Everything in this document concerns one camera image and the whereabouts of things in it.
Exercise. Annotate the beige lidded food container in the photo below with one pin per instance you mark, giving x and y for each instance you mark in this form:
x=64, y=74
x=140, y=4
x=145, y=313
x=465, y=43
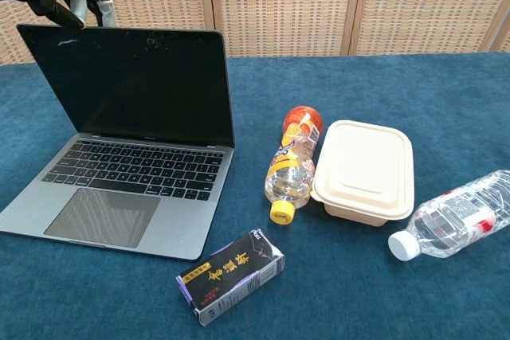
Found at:
x=366, y=165

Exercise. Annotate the blue velvet tablecloth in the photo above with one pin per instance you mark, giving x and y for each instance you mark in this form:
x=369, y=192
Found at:
x=358, y=85

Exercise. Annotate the orange label bottle yellow cap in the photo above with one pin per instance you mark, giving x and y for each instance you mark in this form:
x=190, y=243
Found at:
x=289, y=165

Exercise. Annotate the clear water bottle white cap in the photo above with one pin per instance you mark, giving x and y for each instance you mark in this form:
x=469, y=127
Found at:
x=450, y=216

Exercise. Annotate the grey open-lid laptop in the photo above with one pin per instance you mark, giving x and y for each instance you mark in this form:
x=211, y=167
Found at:
x=139, y=85

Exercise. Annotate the black carton gold characters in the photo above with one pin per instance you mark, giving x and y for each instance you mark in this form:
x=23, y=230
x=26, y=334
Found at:
x=227, y=276

